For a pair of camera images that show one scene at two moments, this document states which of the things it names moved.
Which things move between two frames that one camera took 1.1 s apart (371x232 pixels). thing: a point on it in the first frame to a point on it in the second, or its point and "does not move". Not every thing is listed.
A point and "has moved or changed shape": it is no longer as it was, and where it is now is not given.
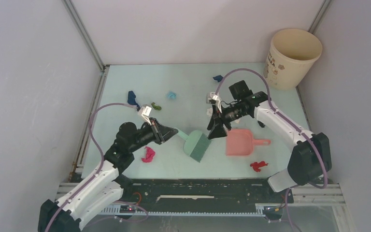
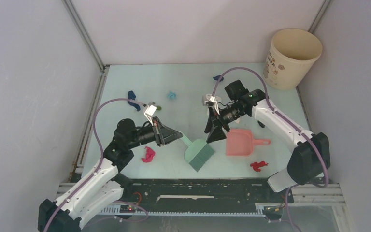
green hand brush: [196, 144] has moved or changed shape
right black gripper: [216, 124] does not move
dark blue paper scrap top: [218, 78] does not move
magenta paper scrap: [149, 153] does not move
